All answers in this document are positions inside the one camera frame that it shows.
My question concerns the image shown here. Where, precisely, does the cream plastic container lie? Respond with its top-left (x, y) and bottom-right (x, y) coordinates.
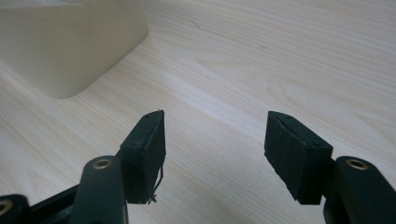
top-left (0, 0), bottom-right (149, 100)

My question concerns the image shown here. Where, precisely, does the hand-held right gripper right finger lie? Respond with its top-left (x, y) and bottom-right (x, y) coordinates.
top-left (263, 110), bottom-right (337, 206)

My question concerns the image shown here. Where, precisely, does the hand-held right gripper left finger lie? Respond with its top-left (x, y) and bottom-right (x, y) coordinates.
top-left (115, 109), bottom-right (167, 205)

